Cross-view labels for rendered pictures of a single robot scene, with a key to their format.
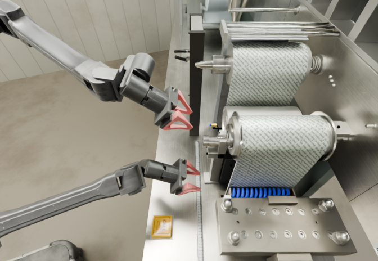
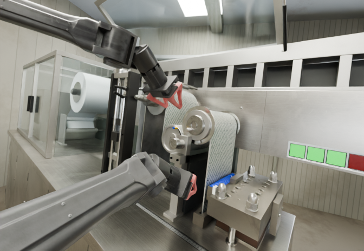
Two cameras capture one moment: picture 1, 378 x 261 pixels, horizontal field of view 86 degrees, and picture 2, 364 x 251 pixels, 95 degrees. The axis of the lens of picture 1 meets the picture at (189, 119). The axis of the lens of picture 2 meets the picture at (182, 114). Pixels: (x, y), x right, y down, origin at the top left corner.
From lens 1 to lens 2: 0.59 m
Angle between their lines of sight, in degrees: 64
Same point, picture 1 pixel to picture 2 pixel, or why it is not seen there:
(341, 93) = (215, 109)
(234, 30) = not seen: hidden behind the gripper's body
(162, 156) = (99, 227)
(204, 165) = (156, 210)
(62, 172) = not seen: outside the picture
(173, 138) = not seen: hidden behind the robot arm
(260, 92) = (181, 116)
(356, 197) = (260, 145)
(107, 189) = (140, 173)
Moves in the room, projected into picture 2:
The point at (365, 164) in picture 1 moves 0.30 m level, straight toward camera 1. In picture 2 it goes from (251, 126) to (275, 132)
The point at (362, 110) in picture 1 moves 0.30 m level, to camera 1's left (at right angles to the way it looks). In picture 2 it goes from (231, 106) to (202, 99)
